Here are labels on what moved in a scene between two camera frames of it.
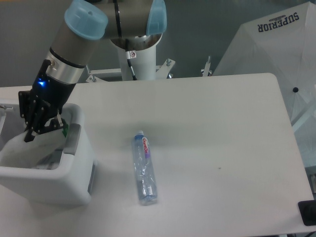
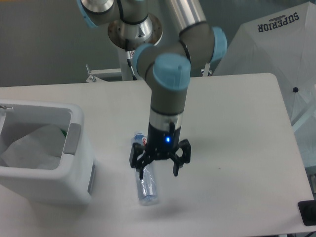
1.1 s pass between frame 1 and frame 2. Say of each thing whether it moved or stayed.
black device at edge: stayed
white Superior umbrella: stayed
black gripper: moved
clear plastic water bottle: stayed
